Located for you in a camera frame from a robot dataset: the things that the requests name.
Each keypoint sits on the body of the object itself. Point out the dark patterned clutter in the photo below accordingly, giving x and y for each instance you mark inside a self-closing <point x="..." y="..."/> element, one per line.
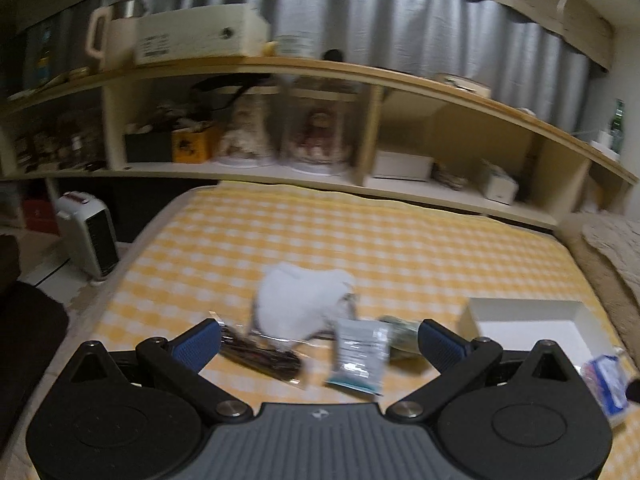
<point x="450" y="175"/>

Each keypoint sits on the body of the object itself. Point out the blue white tissue packet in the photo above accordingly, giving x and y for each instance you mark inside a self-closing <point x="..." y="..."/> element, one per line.
<point x="606" y="385"/>

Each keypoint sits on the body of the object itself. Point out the grey curtain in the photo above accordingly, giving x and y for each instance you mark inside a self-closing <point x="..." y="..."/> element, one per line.
<point x="400" y="25"/>

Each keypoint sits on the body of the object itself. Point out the white rectangular box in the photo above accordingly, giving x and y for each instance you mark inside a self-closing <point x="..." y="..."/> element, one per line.
<point x="402" y="166"/>

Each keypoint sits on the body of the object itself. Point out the black box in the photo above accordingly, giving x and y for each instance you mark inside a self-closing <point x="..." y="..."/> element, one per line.
<point x="147" y="146"/>

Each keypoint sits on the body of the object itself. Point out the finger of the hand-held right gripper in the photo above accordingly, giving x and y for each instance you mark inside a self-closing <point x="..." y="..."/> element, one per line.
<point x="634" y="391"/>

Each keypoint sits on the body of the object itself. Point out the green glass bottle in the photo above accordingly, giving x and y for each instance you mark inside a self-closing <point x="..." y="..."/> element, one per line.
<point x="617" y="125"/>

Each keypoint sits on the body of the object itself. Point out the large white cardboard box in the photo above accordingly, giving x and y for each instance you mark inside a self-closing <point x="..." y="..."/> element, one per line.
<point x="200" y="32"/>

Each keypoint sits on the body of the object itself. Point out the beige fluffy blanket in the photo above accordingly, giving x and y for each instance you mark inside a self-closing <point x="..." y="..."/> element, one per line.
<point x="610" y="260"/>

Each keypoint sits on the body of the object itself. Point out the yellow checkered blanket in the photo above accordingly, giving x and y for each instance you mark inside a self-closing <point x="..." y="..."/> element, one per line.
<point x="350" y="240"/>

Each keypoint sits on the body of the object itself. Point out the clear packet with dark item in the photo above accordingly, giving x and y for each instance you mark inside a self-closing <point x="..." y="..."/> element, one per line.
<point x="265" y="355"/>

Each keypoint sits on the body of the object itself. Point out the white face mask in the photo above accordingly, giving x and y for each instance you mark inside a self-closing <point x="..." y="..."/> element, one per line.
<point x="300" y="300"/>

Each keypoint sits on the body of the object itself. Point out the red dressed doll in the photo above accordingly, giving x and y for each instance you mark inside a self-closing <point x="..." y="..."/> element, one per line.
<point x="315" y="137"/>

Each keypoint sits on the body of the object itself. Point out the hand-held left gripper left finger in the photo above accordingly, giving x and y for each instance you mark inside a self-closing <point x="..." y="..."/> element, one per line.
<point x="195" y="347"/>

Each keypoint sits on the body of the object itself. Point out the cream dressed doll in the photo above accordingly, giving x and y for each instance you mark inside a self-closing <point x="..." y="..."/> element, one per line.
<point x="247" y="135"/>

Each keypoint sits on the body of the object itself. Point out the small black round object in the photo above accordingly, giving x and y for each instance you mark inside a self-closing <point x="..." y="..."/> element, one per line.
<point x="332" y="54"/>

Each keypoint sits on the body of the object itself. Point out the white space heater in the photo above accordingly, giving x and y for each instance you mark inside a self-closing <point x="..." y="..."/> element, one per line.
<point x="90" y="235"/>

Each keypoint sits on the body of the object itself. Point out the small white box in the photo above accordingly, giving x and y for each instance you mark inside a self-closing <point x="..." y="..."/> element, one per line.
<point x="497" y="185"/>

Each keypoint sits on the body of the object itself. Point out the striped ceramic cup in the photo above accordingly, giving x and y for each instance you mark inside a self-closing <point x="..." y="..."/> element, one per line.
<point x="296" y="46"/>

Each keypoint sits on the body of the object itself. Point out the row of small jars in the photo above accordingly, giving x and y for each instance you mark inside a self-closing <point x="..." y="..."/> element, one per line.
<point x="55" y="140"/>

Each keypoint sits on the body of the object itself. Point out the wooden shelf unit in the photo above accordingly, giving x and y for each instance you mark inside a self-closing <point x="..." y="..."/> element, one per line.
<point x="320" y="67"/>

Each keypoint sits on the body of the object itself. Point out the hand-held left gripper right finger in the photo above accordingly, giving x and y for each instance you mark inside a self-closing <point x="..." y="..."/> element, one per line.
<point x="440" y="345"/>

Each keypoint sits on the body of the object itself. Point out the small white teal packet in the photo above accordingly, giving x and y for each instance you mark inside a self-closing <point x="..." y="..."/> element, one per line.
<point x="357" y="355"/>

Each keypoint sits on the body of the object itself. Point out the yellow box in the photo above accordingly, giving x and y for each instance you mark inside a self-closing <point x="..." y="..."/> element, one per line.
<point x="192" y="146"/>

